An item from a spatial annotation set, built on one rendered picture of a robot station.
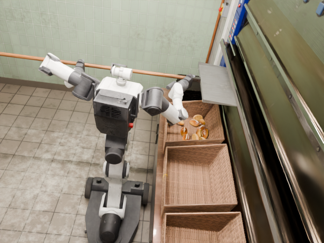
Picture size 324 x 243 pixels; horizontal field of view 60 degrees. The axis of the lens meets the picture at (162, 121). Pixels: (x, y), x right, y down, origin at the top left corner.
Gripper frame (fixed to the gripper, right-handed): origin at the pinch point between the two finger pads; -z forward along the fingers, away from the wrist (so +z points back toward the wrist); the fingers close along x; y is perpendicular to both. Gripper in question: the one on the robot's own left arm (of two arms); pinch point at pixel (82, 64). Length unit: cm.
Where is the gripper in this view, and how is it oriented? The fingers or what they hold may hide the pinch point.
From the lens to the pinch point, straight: 230.7
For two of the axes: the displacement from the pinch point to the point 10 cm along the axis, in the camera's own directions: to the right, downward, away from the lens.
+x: -1.3, 7.5, 6.5
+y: 9.9, 1.2, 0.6
